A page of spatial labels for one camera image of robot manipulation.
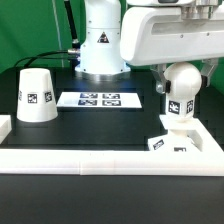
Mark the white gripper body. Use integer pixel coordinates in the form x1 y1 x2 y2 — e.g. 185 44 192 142
120 5 224 66

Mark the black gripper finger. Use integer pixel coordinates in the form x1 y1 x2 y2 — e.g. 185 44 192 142
201 58 219 87
150 64 171 94

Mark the white lamp bulb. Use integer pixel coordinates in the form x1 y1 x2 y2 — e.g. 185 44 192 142
164 62 202 120

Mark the white lamp base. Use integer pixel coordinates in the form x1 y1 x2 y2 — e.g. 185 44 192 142
147 114 205 153

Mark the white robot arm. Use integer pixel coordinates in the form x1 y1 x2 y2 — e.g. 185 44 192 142
76 0 224 93

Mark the white lamp shade cone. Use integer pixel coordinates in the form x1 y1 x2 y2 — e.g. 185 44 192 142
17 68 58 123

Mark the white marker tag sheet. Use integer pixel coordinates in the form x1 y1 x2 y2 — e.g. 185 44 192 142
57 92 141 109

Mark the black cable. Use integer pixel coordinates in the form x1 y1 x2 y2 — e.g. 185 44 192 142
13 0 83 68

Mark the white U-shaped fence frame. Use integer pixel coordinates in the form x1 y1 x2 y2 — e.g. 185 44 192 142
0 118 224 176

